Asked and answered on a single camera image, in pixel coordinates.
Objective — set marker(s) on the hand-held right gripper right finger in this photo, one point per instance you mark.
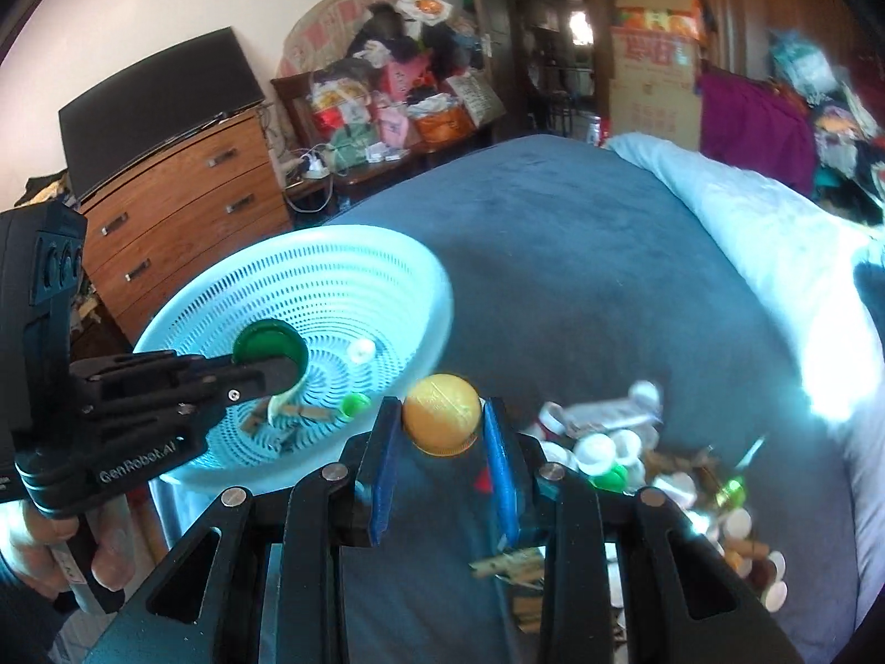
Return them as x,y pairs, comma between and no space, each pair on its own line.
503,484

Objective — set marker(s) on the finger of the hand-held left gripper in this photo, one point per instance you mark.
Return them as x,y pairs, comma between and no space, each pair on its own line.
173,422
269,375

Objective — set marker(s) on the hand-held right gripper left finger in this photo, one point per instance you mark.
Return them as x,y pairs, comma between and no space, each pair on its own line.
384,484

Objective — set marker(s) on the large dark green cap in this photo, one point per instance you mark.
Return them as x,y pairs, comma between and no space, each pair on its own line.
266,342

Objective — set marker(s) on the yellow bottle cap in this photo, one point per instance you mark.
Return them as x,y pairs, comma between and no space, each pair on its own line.
442,411

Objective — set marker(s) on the pile of caps and clothespins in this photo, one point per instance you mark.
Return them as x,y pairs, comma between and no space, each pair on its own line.
601,453

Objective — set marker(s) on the light blue plastic basket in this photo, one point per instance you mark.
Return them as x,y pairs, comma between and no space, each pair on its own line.
332,290

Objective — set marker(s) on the person's left forearm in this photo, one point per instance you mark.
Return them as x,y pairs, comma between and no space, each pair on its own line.
27,629

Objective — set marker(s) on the person's left hand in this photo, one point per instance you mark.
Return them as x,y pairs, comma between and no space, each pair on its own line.
34,553

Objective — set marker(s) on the wooden clothespin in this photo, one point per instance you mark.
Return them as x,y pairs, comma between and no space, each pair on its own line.
254,422
311,413

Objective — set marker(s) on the small bright green cap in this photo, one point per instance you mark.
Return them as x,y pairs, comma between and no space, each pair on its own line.
356,404

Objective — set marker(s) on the small white cap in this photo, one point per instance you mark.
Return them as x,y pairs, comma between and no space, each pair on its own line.
362,351

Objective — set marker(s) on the brown wooden dresser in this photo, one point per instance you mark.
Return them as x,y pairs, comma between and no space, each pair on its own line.
180,221

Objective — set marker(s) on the black flat television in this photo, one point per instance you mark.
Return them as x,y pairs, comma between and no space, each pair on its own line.
152,117

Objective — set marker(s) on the white power strip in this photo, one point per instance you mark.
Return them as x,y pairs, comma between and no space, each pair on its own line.
316,167

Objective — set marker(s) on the chair piled with bags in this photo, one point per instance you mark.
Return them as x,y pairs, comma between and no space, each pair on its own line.
387,97

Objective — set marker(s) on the pink round rattan board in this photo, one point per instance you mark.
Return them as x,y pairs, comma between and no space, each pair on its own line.
325,27

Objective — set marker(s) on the white duvet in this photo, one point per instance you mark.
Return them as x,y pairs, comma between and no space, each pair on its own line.
760,235

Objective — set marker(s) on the large brown cardboard box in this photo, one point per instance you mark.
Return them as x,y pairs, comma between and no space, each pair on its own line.
653,114

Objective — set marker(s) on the dark wooden door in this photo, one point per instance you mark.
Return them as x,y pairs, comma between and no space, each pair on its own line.
494,41

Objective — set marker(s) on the dark blue jacket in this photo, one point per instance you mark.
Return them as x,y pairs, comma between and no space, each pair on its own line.
872,290

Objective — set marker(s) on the purple cloth bag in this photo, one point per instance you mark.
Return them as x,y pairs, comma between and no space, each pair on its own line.
753,124

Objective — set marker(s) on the red print cardboard box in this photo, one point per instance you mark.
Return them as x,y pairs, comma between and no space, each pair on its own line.
653,55

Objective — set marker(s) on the heap of clothes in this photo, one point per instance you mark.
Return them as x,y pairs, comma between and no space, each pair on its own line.
836,124

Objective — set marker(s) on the orange fruit cardboard box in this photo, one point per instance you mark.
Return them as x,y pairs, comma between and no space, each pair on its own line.
657,14

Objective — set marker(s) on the brown wooden wardrobe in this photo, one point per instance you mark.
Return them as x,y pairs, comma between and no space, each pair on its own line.
747,0

